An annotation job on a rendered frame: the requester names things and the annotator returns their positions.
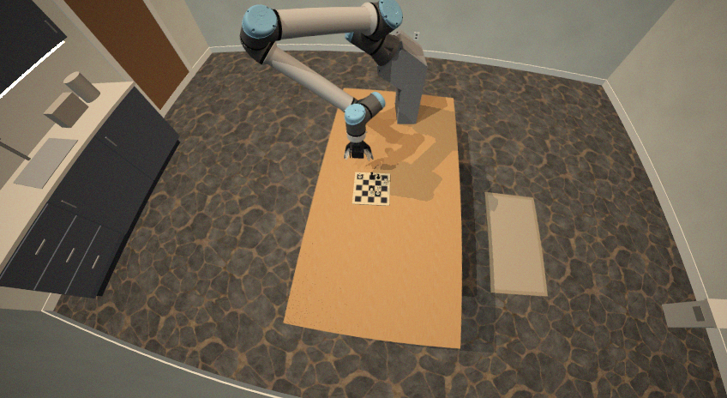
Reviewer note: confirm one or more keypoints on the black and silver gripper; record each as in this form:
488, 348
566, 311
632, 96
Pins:
357, 150

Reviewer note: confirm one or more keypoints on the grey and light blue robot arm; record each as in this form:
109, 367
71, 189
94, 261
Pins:
263, 25

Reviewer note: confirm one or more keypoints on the black and cream chessboard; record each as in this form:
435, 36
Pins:
361, 190

